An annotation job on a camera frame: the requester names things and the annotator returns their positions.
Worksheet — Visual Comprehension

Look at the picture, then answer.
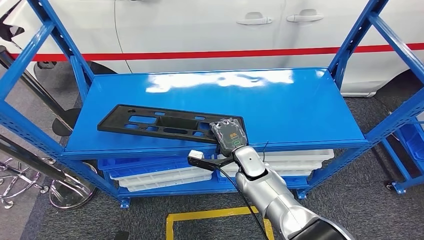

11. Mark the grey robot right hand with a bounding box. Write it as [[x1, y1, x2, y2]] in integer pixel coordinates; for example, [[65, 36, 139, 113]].
[[209, 116, 249, 159]]

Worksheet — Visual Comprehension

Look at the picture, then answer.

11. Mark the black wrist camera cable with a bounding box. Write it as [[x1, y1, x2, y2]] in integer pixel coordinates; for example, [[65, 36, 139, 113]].
[[216, 166, 270, 240]]

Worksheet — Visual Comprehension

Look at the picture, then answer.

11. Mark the white plastic tray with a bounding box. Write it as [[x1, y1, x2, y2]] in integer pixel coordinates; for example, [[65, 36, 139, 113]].
[[125, 173, 213, 192], [220, 168, 313, 177], [216, 149, 335, 163], [117, 165, 215, 188], [218, 159, 324, 171]]

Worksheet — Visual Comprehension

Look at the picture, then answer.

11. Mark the blue wheeled shelf rack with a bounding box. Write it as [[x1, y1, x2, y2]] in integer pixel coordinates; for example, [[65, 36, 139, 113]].
[[380, 115, 424, 195]]

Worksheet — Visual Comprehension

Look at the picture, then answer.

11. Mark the black plastic plate holder part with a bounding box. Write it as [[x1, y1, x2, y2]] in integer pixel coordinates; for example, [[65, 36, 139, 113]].
[[96, 104, 248, 145]]

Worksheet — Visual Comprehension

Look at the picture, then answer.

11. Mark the chrome stanchion post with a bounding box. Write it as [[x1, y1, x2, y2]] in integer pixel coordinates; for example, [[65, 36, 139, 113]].
[[0, 132, 98, 210]]

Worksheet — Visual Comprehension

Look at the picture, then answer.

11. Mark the stanchion with dark base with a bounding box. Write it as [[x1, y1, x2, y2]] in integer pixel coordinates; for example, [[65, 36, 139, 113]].
[[0, 44, 83, 137]]

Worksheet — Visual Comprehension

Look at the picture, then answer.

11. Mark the white car with red stripe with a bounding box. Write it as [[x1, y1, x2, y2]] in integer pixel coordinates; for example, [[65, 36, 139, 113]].
[[0, 0, 424, 98]]

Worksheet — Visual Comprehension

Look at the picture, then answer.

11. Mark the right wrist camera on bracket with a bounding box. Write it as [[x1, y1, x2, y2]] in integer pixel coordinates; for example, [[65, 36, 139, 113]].
[[187, 149, 236, 173]]

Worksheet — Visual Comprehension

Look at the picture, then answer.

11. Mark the blue plastic tray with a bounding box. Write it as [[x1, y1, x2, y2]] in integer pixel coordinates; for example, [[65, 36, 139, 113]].
[[215, 165, 311, 193], [107, 157, 215, 180], [397, 124, 424, 160]]

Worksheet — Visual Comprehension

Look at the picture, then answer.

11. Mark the blue steel shelf rack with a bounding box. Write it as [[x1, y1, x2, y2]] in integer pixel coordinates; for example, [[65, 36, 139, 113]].
[[0, 0, 424, 210]]

